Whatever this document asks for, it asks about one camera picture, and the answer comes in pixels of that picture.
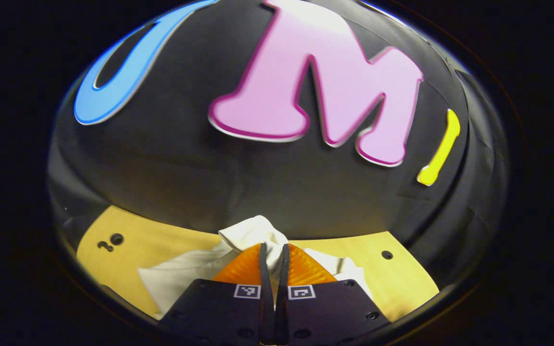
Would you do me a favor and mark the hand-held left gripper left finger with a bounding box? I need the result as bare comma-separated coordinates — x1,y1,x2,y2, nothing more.
159,243,276,346

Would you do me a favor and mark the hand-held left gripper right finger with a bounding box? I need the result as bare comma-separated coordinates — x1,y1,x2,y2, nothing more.
276,243,391,346

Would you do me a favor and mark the white cloth garment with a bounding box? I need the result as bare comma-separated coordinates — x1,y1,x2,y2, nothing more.
138,215,374,320

